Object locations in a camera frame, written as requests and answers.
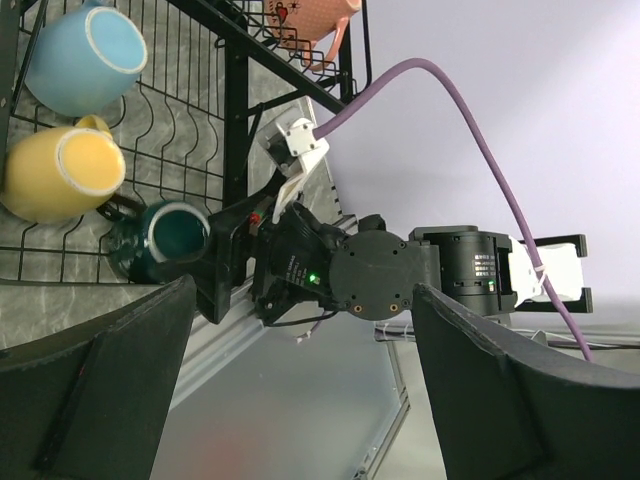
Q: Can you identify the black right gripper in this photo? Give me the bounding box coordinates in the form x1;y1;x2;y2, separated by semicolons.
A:
196;193;350;328

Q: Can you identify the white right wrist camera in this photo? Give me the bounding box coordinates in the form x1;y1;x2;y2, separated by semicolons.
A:
257;107;330;224

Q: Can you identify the light blue mug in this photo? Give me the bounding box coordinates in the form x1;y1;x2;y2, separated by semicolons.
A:
25;1;148;117

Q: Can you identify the pink mug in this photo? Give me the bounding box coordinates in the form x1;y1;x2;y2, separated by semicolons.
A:
262;0;363;72

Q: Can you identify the aluminium front rail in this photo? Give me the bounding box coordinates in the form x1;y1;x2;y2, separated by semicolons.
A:
169;209;416;416

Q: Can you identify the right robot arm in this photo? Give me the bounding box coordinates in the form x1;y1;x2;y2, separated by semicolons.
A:
195;194;553;326

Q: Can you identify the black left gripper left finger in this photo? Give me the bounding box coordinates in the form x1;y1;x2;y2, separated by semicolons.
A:
1;276;196;479

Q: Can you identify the cream yellow mug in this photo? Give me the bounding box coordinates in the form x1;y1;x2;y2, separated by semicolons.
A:
1;115;126;224

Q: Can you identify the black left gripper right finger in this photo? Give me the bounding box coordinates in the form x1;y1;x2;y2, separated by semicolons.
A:
411;284;639;479

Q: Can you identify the black wire dish rack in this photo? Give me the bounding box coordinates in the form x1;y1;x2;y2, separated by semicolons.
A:
1;1;371;285

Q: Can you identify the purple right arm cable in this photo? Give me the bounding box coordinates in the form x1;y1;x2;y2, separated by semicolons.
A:
314;57;596;364

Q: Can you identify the dark green mug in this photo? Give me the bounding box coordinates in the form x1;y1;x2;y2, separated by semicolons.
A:
97;194;210;284

